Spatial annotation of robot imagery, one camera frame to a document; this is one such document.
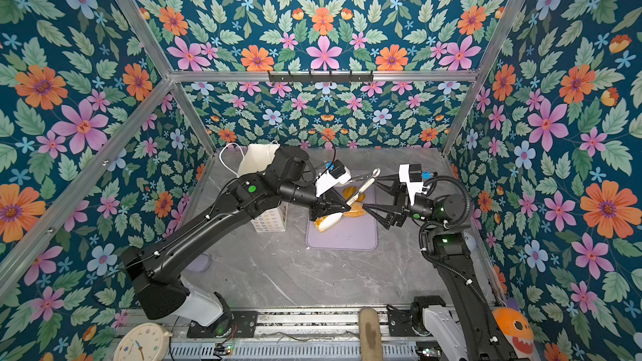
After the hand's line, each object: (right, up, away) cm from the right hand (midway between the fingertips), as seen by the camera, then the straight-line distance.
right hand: (375, 191), depth 60 cm
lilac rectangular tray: (-5, -18, +32) cm, 37 cm away
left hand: (-6, -4, +1) cm, 7 cm away
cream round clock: (-64, -43, +10) cm, 78 cm away
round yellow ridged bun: (-4, -5, +4) cm, 8 cm away
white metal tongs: (-11, -8, +4) cm, 14 cm away
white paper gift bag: (-39, +10, +30) cm, 50 cm away
